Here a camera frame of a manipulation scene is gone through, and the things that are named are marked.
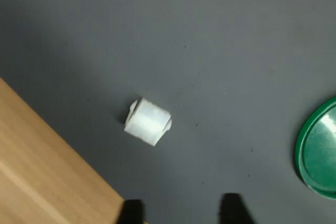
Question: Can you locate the dark grey mat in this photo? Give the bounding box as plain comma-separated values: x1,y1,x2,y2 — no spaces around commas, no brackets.
0,0,336,224

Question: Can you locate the small white plastic terminal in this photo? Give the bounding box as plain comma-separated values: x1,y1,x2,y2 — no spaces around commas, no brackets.
123,97,173,147

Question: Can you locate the round green lid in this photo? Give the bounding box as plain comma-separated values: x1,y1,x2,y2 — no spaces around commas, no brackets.
294,96,336,200

